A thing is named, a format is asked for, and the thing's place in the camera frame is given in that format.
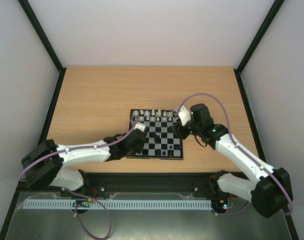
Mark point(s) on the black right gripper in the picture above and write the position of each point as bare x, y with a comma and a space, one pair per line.
179, 129

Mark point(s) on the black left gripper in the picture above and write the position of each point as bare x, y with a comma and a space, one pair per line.
139, 149

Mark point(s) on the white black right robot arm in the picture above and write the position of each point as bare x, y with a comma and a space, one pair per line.
268, 189

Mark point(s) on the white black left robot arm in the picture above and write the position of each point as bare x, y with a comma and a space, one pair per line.
49, 163

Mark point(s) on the black white chess board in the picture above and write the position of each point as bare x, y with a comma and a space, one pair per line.
161, 143

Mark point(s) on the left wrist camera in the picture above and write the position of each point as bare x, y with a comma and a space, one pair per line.
140, 126

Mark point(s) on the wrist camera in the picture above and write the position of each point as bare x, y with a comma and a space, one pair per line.
183, 114
140, 126

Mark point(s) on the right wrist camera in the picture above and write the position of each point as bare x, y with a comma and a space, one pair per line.
183, 114

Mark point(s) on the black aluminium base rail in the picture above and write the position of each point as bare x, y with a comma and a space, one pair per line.
102, 185

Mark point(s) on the light blue cable duct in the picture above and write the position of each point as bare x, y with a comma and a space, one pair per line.
117, 204

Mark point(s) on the black frame post right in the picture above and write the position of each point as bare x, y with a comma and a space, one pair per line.
273, 11

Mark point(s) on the black frame post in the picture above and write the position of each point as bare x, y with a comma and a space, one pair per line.
273, 11
30, 14

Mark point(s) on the black frame post left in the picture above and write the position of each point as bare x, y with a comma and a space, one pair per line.
30, 14

